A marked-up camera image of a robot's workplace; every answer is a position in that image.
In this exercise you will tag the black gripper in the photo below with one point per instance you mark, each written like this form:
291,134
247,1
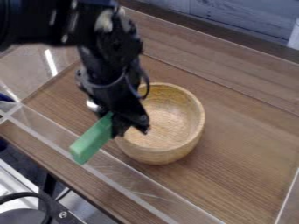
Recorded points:
120,98

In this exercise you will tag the green rectangular block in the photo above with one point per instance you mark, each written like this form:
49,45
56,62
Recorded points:
91,141

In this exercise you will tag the brown wooden bowl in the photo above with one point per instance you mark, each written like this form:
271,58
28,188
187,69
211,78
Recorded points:
178,119

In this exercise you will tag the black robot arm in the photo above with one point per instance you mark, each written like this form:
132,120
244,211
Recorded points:
96,27

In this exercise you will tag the black table leg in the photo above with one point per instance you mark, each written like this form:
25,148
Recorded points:
49,185

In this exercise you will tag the clear acrylic tray enclosure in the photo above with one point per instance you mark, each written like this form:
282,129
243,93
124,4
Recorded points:
239,177

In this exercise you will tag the black metal bracket with screw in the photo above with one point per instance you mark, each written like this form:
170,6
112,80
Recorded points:
60,213

